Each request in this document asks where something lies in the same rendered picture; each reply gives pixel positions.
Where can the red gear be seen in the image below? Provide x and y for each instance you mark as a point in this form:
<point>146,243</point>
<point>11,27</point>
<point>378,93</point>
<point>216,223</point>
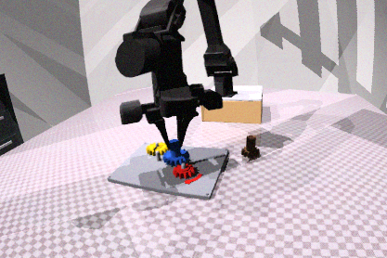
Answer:
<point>179,172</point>

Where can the blue gear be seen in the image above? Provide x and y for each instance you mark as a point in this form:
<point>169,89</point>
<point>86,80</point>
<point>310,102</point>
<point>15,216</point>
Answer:
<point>176,154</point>

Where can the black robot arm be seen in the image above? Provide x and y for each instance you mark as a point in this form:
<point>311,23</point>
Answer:
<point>156,44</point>

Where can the brown gear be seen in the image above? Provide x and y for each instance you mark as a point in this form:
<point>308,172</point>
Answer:
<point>250,150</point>

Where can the yellow gear with black stripe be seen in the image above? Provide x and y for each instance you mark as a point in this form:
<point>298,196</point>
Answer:
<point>152,149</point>

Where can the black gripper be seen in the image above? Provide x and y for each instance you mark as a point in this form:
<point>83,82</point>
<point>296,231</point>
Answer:
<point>132,111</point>

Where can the red curved arrow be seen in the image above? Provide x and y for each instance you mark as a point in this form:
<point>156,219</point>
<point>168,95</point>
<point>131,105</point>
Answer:
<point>191,180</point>

